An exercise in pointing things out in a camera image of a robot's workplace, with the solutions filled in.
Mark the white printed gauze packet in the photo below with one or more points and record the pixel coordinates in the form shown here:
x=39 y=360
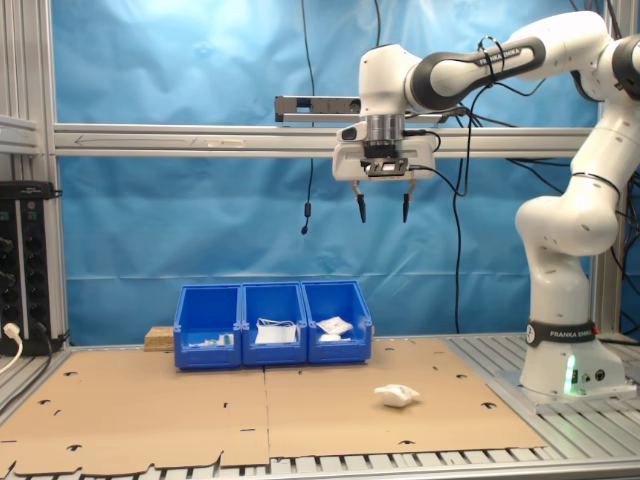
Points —
x=397 y=395

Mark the white tape strip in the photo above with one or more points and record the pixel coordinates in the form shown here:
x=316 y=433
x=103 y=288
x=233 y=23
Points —
x=226 y=142

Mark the white printed compress packet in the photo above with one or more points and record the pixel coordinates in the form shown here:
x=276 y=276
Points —
x=334 y=325

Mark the gauze roll in clear bag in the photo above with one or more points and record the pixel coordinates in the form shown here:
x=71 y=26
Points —
x=332 y=338

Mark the blue bin with gauze packets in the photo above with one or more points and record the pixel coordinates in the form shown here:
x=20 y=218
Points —
x=337 y=352

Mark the surgical face mask stack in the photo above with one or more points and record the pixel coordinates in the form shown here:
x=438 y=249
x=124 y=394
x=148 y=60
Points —
x=274 y=334

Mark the blue bin with masks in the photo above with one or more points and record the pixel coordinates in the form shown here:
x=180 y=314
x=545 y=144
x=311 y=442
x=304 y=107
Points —
x=272 y=355

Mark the green syringe in clear packet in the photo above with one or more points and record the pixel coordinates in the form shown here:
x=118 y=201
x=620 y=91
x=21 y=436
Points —
x=226 y=340
x=202 y=344

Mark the horizontal aluminium beam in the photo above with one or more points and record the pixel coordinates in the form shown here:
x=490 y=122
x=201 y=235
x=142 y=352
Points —
x=150 y=140

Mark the blue bin with syringe packets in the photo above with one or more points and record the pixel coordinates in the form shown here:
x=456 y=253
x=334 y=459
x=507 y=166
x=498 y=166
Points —
x=207 y=357

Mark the brown cardboard sheet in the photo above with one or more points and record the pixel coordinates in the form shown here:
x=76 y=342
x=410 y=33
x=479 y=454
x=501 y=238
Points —
x=350 y=425
x=140 y=420

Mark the chipboard plank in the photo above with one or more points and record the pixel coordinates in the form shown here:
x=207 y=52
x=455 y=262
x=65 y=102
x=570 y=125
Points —
x=159 y=340

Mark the black socket rack box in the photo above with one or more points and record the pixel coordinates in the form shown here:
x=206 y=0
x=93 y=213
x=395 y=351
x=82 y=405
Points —
x=30 y=250

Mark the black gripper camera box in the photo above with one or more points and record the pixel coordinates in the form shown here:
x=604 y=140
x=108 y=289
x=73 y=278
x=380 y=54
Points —
x=385 y=167

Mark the silver power strip on rail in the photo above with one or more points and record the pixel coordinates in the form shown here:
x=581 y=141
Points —
x=320 y=106

